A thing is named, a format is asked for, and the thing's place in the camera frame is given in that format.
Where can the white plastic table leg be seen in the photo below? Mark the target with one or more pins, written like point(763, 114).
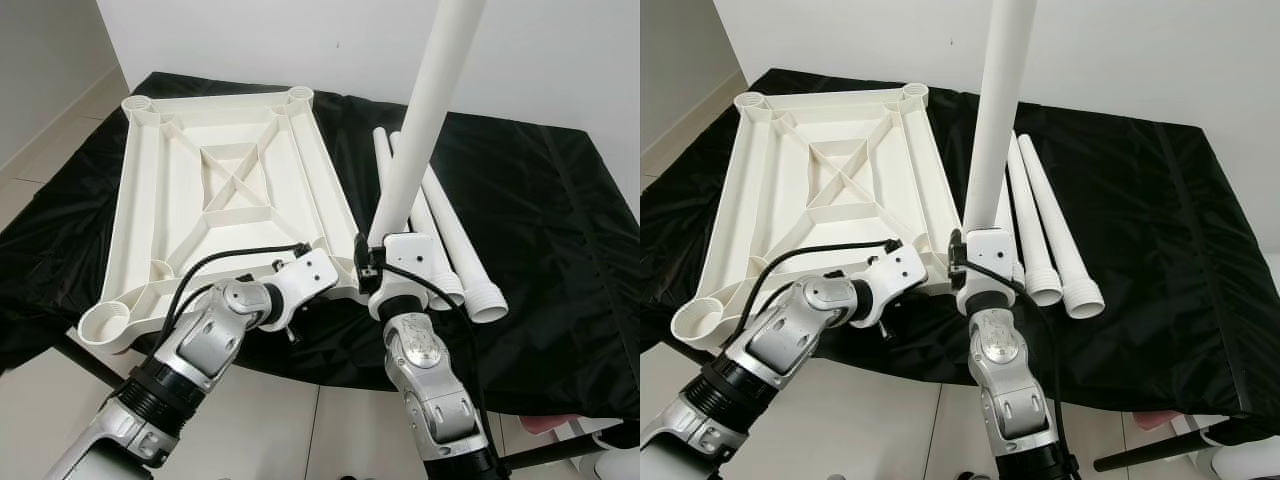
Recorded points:
point(426, 215)
point(430, 110)
point(383, 160)
point(1035, 225)
point(468, 262)
point(1070, 245)
point(995, 110)
point(1006, 210)

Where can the white plastic children table top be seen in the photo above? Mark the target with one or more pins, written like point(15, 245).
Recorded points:
point(770, 190)
point(160, 190)

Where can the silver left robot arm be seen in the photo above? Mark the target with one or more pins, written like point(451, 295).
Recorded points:
point(790, 330)
point(200, 335)

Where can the black cloth table cover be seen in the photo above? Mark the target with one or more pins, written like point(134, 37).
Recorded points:
point(560, 220)
point(1190, 220)

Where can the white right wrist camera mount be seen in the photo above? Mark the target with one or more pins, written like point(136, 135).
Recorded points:
point(410, 255)
point(995, 250)

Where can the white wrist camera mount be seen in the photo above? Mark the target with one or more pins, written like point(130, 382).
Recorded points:
point(995, 250)
point(410, 255)
point(305, 275)
point(895, 272)

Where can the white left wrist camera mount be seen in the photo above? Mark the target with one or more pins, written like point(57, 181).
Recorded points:
point(895, 272)
point(305, 275)

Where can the black table frame bar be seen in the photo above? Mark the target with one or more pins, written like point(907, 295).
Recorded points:
point(80, 360)

